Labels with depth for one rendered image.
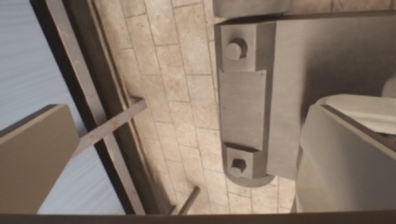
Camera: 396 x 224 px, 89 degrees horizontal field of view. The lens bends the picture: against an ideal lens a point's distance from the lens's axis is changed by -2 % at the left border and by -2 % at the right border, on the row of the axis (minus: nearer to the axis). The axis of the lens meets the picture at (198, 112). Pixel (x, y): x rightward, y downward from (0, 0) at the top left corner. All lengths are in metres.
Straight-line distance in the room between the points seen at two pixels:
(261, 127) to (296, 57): 0.20
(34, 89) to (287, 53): 0.76
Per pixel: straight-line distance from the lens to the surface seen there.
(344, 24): 0.52
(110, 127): 0.94
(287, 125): 0.60
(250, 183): 0.74
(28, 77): 0.84
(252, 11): 0.50
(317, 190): 0.31
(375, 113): 0.42
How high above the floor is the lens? 0.68
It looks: 49 degrees down
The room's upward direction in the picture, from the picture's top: 134 degrees counter-clockwise
